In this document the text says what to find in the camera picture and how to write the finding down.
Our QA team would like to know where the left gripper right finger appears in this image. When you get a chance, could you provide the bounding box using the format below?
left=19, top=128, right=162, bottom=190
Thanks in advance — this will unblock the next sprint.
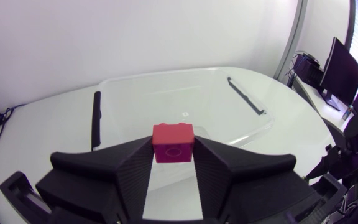
left=193, top=135, right=319, bottom=224

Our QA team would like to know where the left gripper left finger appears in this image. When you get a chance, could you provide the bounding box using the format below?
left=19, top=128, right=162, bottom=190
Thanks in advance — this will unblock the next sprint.
left=35, top=136, right=155, bottom=224

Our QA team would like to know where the red toy brick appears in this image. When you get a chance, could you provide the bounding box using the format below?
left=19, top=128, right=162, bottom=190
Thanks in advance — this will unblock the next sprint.
left=152, top=122, right=196, bottom=164

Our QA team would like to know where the clear plastic container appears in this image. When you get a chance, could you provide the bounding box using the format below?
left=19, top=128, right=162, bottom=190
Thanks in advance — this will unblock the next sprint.
left=91, top=67, right=275, bottom=152

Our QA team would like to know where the dark computer screen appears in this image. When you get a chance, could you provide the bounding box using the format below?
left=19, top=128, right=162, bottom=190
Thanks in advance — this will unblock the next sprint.
left=318, top=36, right=358, bottom=112

